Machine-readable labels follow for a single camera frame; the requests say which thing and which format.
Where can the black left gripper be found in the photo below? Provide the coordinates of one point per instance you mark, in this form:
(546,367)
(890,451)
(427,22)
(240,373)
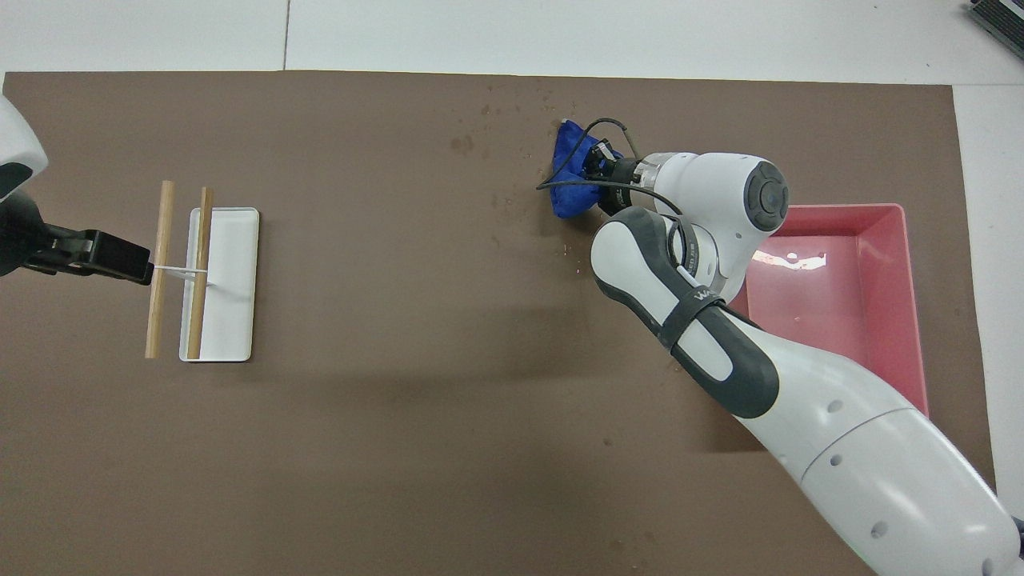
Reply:
(32,240)

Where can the blue towel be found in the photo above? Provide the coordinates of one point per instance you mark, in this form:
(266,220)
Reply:
(570,180)

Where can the grey striped device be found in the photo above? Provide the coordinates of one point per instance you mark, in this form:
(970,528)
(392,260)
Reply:
(1000,18)

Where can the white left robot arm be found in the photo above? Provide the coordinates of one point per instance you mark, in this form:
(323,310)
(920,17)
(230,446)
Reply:
(18,152)

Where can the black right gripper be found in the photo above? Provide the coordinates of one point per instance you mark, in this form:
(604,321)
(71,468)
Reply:
(612,180)

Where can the brown table mat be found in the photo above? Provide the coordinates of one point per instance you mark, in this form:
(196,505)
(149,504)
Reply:
(416,448)

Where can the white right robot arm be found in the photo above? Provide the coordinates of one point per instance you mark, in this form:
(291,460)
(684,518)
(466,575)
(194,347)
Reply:
(840,448)

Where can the white towel rack base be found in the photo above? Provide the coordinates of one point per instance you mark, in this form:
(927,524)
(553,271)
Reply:
(232,304)

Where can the pink plastic bin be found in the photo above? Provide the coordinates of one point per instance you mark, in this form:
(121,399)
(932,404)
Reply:
(856,272)

